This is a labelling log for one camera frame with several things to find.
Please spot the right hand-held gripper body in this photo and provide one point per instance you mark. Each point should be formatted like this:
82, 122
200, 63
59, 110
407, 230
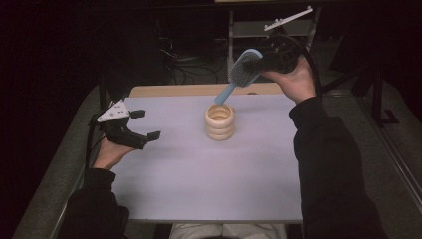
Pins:
282, 49

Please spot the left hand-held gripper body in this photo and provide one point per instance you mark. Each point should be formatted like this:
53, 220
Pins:
121, 129

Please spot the light blue hairbrush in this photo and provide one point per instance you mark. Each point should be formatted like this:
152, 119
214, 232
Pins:
240, 74

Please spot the beige ringed holder cup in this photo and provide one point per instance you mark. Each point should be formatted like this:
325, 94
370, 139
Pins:
219, 127

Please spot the person's left hand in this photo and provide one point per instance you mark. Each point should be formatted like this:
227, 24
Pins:
111, 154

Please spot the person's right hand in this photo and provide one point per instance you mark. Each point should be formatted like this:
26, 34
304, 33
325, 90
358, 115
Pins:
295, 84

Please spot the black metal stand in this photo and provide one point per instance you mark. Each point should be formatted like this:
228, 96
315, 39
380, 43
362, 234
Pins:
103, 96
378, 96

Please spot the pale purple table cover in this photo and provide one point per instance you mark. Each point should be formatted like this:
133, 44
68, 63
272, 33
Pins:
205, 179

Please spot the person's legs in light pants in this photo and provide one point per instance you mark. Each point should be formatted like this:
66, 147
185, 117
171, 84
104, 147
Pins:
229, 230

